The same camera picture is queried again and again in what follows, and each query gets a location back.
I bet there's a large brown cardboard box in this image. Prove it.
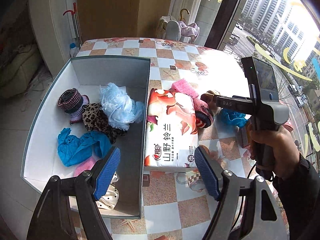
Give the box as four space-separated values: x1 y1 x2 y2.
76 0 171 41

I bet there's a red yellow medicine box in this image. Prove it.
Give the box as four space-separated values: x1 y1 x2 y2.
235 122 251 150

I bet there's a white polka dot cloth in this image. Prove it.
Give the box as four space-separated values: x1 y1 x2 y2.
96 172 119 210

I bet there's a white open storage box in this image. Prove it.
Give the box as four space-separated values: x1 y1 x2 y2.
21 55 150 219

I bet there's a red handled mop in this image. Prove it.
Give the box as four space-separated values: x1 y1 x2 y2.
63 2 83 48

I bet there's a person right forearm dark sleeve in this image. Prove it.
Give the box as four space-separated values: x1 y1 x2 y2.
273 157 319 239

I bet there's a brown umbrella handle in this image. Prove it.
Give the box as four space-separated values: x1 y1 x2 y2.
179 8 190 23

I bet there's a pink sponge on table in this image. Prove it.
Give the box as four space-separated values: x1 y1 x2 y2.
170 79 199 98

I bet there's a chair with clothes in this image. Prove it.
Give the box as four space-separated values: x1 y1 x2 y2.
156 16 200 44

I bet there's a checkered floral tablecloth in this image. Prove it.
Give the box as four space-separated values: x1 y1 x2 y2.
79 38 257 239

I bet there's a leopard print scrunchie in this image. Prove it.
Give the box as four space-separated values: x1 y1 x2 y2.
82 103 127 144

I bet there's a light blue fluffy scrunchie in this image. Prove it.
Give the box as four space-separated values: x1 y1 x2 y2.
100 82 145 131

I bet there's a pink sponge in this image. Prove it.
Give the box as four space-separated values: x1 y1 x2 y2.
170 79 199 98
73 156 97 177

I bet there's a blue cloth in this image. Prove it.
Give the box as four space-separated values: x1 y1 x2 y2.
57 128 112 167
219 108 248 128

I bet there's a tissue pack with red print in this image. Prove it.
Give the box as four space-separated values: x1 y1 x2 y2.
144 88 199 171

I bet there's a red pink knitted sock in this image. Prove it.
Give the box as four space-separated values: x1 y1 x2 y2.
193 98 214 128

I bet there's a dark red green knitted sock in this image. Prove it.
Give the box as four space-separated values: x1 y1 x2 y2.
57 88 89 125

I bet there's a person right hand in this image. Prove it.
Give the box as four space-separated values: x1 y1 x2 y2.
248 124 300 180

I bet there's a white bottle blue cap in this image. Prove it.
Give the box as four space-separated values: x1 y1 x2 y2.
69 42 79 57

